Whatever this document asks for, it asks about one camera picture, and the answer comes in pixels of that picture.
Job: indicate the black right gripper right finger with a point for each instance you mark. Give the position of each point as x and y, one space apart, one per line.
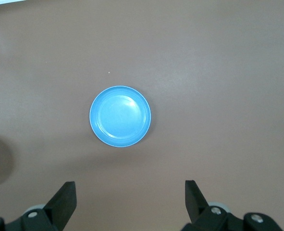
199 211

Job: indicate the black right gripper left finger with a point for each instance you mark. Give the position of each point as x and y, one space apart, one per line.
57 209

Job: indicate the blue round plate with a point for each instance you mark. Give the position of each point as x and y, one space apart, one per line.
120 115

